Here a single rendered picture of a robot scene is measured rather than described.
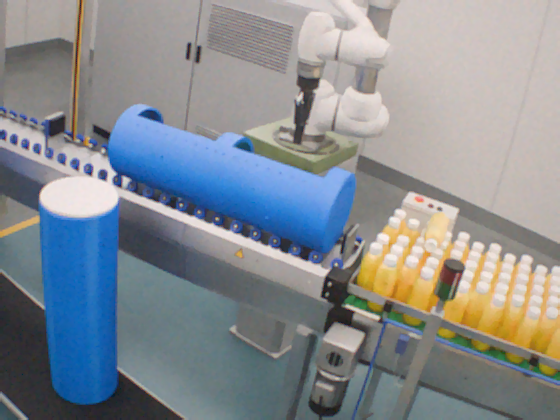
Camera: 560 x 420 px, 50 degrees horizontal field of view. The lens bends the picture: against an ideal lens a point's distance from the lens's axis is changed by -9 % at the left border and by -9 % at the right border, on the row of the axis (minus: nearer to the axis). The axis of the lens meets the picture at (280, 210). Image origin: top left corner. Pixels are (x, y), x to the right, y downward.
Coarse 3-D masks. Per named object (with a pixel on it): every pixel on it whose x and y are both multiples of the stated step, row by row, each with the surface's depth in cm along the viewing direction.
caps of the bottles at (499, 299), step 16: (464, 240) 217; (480, 256) 207; (496, 256) 208; (512, 256) 210; (528, 256) 212; (464, 272) 196; (528, 272) 204; (544, 272) 205; (464, 288) 189; (480, 288) 190; (496, 288) 194
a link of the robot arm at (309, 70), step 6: (300, 60) 199; (300, 66) 200; (306, 66) 198; (312, 66) 198; (318, 66) 198; (324, 66) 200; (300, 72) 200; (306, 72) 199; (312, 72) 199; (318, 72) 199; (312, 78) 201
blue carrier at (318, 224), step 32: (128, 128) 229; (160, 128) 227; (128, 160) 230; (160, 160) 224; (192, 160) 220; (224, 160) 217; (256, 160) 215; (192, 192) 224; (224, 192) 217; (256, 192) 212; (288, 192) 209; (320, 192) 206; (352, 192) 223; (256, 224) 220; (288, 224) 211; (320, 224) 206
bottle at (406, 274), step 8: (400, 272) 200; (408, 272) 198; (416, 272) 199; (400, 280) 200; (408, 280) 199; (400, 288) 201; (408, 288) 200; (392, 296) 204; (400, 296) 202; (400, 312) 205
